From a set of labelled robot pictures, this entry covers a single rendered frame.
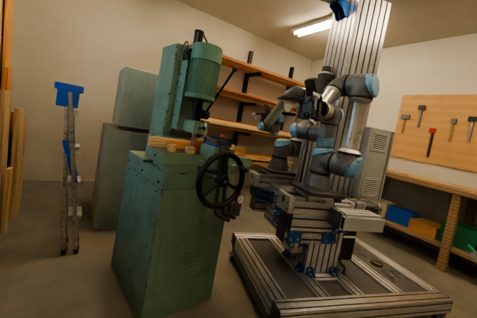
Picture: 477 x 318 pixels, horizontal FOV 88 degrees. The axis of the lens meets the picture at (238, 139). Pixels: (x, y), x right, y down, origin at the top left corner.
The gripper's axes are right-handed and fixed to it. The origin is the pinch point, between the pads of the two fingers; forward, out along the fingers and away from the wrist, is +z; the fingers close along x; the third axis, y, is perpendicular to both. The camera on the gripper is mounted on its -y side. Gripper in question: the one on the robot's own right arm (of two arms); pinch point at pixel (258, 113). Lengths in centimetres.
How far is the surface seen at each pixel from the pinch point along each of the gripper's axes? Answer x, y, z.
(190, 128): -90, 9, -60
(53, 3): -173, -110, 175
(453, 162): 237, 46, -82
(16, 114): -189, 12, 62
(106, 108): -121, 7, 176
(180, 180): -101, 34, -77
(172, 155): -105, 21, -78
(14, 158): -192, 47, 62
